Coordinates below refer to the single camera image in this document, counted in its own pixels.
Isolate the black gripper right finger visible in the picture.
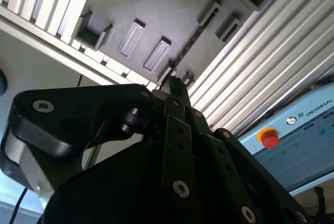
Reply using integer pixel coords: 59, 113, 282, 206
171, 77, 314, 224

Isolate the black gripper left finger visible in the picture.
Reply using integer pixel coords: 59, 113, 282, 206
1, 79, 196, 209

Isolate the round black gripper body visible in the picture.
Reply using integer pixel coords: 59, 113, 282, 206
39, 140, 243, 224

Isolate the blue RAM stick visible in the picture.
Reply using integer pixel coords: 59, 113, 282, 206
163, 7, 221, 86

